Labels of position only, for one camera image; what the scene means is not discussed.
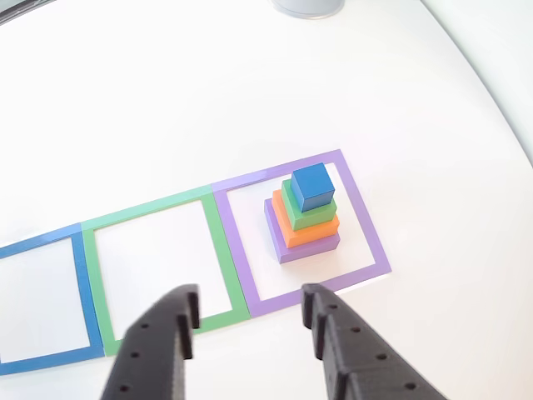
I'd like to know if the purple block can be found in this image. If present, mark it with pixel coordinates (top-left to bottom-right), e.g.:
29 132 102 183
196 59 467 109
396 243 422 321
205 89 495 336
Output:
263 198 341 266

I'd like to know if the orange block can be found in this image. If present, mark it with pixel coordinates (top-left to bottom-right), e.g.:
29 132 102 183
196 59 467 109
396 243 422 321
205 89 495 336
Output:
271 189 341 249

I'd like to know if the green block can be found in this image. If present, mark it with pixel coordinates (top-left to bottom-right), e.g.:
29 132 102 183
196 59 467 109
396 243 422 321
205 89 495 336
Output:
281 178 338 233

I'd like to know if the small blue cube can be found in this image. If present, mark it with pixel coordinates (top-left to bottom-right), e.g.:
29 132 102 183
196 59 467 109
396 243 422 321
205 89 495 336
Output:
290 162 336 213

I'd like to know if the blue square frame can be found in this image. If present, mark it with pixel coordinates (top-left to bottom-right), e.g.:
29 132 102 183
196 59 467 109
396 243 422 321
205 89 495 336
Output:
0 223 105 376

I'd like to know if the green square frame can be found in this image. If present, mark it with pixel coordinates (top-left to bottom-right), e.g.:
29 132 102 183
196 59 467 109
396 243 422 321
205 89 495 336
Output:
81 185 252 358

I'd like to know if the purple square frame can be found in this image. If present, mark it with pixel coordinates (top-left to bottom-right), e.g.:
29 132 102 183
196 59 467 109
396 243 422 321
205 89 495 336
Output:
211 148 393 318

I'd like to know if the round silver cable grommet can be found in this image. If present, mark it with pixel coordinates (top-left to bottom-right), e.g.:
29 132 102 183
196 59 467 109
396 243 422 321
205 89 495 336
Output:
271 0 346 21

